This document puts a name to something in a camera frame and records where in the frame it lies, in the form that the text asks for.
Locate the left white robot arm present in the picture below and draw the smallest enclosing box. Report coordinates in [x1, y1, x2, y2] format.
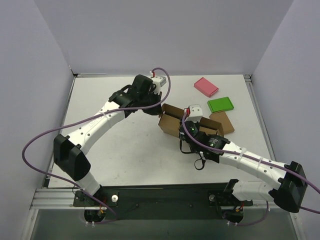
[53, 74, 167, 206]

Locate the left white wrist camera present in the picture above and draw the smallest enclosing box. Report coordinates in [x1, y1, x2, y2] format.
[149, 71, 167, 95]

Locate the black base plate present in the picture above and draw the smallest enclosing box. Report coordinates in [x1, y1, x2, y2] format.
[73, 179, 253, 222]

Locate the aluminium frame rail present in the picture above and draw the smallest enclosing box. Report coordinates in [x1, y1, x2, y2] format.
[29, 73, 301, 211]

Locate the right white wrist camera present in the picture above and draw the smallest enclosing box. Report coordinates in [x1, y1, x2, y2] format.
[184, 104, 203, 123]

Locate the small brown cardboard box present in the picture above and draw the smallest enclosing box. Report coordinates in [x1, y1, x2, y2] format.
[209, 111, 235, 135]

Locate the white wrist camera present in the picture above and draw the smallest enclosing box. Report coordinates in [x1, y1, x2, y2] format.
[184, 104, 203, 123]
[149, 71, 167, 95]

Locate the large brown cardboard box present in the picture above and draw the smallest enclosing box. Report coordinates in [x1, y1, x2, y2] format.
[157, 103, 225, 140]

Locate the pink paper box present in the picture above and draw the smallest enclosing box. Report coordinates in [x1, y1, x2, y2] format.
[193, 77, 219, 98]

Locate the green paper box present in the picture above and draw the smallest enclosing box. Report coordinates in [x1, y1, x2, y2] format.
[207, 96, 234, 113]

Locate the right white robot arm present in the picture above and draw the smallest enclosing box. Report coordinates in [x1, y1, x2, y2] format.
[179, 121, 308, 213]

